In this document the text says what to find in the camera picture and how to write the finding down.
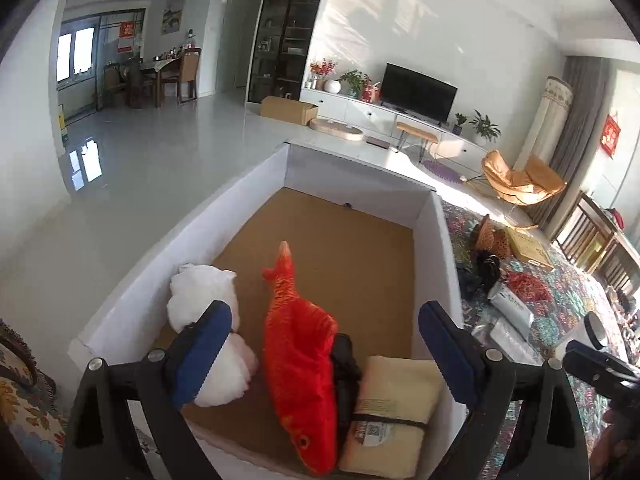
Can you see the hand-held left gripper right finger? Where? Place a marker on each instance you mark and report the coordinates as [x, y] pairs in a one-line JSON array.
[[450, 355]]

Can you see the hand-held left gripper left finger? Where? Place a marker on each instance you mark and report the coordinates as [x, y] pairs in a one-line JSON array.
[[200, 355]]

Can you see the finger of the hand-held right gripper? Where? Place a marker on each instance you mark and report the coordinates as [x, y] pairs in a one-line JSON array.
[[595, 360]]

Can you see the clear plastic jar black lid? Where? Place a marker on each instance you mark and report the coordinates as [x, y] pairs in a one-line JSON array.
[[596, 329]]

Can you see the black knitted toy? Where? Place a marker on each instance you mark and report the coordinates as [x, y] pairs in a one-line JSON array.
[[490, 264]]

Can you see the white cardboard box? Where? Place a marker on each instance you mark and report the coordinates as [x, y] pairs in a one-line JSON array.
[[350, 185]]

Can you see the small black soft item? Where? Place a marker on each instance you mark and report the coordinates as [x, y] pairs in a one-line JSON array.
[[469, 284]]

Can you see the silver plastic bag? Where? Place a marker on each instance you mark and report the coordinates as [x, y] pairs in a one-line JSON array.
[[505, 335], [510, 305]]

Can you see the white plush toy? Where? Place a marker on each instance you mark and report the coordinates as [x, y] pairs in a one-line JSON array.
[[195, 290]]

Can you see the colourful woven blanket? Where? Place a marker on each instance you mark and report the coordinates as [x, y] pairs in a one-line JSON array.
[[560, 305]]

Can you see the wooden slatted chair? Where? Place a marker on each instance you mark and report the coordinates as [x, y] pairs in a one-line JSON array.
[[582, 232], [617, 262]]

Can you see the red fish plush toy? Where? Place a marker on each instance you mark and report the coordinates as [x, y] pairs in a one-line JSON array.
[[300, 360]]

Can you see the red leopard print pouch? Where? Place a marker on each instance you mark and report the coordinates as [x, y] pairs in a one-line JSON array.
[[525, 286]]

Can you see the black cloth item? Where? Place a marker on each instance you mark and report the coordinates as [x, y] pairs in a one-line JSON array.
[[345, 360]]

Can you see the brown knitted hat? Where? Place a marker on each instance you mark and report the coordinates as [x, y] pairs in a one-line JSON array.
[[487, 235]]

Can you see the flat cardboard box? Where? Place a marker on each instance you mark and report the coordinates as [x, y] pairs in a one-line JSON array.
[[527, 247]]

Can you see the red cloth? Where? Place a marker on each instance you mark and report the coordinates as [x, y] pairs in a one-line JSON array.
[[617, 217]]

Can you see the beige floral cloth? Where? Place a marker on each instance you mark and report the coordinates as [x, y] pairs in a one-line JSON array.
[[25, 400]]

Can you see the purple floor mat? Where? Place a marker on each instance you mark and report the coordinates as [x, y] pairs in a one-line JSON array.
[[442, 170]]

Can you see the orange lounge chair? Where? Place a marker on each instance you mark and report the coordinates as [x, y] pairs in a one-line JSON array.
[[520, 177]]

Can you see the red hanging ornament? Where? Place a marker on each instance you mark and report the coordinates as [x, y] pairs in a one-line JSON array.
[[611, 136]]

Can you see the small wooden bench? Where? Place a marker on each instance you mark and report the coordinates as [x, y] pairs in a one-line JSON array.
[[416, 130]]

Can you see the leafy potted plant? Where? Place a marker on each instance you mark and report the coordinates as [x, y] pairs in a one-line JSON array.
[[484, 127]]

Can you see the small potted plant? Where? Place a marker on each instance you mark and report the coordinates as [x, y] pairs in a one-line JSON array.
[[460, 122]]

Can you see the grey curtain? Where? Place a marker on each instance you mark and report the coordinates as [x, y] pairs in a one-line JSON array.
[[580, 125]]

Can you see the white standing air conditioner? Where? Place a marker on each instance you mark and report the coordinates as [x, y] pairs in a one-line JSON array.
[[547, 120]]

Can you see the round wooden tray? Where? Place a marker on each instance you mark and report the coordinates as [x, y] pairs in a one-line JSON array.
[[337, 130]]

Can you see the brown cardboard carton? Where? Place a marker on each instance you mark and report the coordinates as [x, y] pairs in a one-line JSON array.
[[287, 110]]

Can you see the white television cabinet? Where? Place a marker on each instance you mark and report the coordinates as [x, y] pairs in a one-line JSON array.
[[350, 110]]

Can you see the black flat television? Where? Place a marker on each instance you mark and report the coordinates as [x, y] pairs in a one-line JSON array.
[[417, 91]]

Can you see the red gift box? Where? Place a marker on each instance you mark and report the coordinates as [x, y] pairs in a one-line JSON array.
[[370, 92]]

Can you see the wooden dining chair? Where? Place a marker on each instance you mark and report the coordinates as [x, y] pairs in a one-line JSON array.
[[189, 72], [114, 82]]

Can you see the wooden dining table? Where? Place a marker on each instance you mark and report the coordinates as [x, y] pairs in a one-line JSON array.
[[160, 70]]

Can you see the green potted plant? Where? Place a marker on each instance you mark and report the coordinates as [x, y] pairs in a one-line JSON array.
[[354, 80]]

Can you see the white round vase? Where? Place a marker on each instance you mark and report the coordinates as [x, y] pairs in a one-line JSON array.
[[332, 86]]

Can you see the red flower bouquet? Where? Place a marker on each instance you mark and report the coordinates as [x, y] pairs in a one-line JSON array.
[[324, 67]]

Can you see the red window sign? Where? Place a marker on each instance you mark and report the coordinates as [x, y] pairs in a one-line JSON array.
[[127, 35]]

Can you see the dark glass display cabinet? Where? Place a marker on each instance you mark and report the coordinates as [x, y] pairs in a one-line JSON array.
[[290, 30]]

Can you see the framed wall painting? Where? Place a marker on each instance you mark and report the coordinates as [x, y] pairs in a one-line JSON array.
[[173, 14]]

